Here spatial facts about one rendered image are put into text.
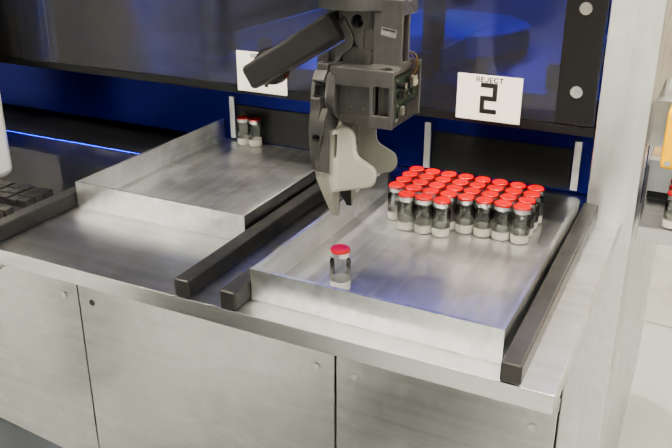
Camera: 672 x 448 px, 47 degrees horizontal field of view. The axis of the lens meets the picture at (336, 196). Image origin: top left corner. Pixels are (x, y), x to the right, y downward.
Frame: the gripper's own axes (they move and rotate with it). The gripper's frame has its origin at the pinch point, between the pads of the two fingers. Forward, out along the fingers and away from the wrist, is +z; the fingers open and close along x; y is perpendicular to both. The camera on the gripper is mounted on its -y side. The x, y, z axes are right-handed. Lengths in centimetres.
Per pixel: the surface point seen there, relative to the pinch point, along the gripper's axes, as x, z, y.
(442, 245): 14.7, 10.0, 6.8
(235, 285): -7.1, 8.5, -7.7
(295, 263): 2.6, 9.9, -6.2
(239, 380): 32, 52, -34
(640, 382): 136, 97, 28
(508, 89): 31.1, -5.4, 9.1
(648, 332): 165, 96, 28
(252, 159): 31.7, 9.9, -29.7
